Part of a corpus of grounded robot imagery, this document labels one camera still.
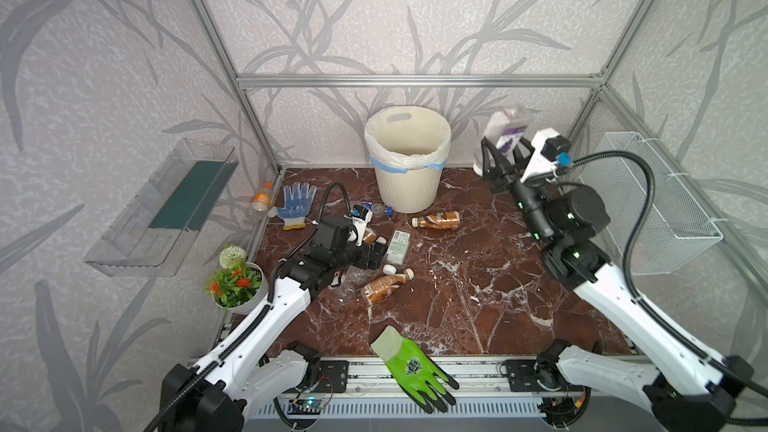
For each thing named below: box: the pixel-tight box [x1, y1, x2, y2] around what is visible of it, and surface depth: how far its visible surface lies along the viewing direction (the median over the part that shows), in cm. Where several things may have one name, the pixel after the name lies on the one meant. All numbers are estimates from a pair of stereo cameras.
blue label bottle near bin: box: [372, 202, 394, 219], surface depth 109 cm
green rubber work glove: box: [370, 325, 460, 414], surface depth 75 cm
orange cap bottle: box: [251, 181, 274, 213], surface depth 110 cm
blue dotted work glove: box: [277, 182, 317, 230], surface depth 110 cm
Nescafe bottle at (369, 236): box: [362, 227, 377, 244], surface depth 97 cm
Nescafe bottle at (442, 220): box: [412, 211, 461, 229], surface depth 101 cm
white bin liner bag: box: [364, 106, 452, 173], surface depth 96 cm
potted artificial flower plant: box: [203, 245, 267, 312], surface depth 75 cm
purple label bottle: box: [473, 107, 529, 175], surface depth 54 cm
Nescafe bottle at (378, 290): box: [364, 268, 415, 304], surface depth 86 cm
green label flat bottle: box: [383, 228, 411, 275], surface depth 95 cm
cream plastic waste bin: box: [364, 106, 452, 214], surface depth 97 cm
